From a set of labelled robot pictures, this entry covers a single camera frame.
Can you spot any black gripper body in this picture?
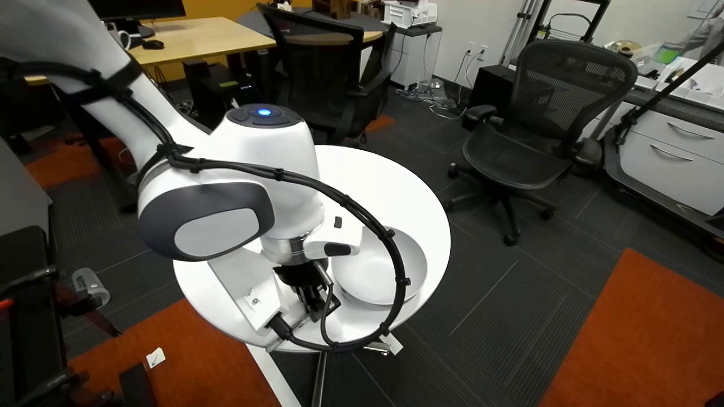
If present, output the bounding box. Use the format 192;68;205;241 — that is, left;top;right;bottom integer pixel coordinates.
273;258;344;328

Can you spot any black tripod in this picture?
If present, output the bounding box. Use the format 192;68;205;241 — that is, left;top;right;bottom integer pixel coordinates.
498;0;615;68

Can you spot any black slanted stand pole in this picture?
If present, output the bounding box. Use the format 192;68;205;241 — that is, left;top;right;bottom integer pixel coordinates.
613;33;724;147

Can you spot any small white tag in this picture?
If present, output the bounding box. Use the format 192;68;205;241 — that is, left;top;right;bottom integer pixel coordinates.
145;345;170;370

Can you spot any white printer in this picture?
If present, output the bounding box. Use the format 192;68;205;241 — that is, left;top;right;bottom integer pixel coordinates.
382;0;440;32

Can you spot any white drawer cabinet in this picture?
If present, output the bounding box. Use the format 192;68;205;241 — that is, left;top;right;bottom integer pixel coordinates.
615;109;724;219

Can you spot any white bowl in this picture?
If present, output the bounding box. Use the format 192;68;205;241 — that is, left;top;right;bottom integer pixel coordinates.
327;224;429;307

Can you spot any white cable connector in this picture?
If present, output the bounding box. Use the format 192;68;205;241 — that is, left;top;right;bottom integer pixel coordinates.
363;332;406;360

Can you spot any black table leg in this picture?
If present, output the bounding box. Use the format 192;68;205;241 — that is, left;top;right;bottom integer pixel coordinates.
309;351;332;407

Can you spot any light wooden desk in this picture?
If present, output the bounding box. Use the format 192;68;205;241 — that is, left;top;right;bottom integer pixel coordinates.
125;16;279;72

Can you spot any black high-back chair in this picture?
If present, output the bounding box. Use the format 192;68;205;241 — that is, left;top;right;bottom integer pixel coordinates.
257;1;399;144

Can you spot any black mesh office chair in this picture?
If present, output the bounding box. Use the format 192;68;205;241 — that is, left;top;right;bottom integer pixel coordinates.
440;35;642;248

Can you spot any white flat strip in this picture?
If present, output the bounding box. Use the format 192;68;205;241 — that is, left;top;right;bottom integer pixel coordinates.
244;344;306;407

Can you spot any black computer tower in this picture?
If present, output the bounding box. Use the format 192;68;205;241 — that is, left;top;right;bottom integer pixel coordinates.
474;64;520;115

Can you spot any pale translucent cylinder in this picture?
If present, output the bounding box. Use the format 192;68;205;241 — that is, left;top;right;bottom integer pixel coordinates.
69;265;112;309

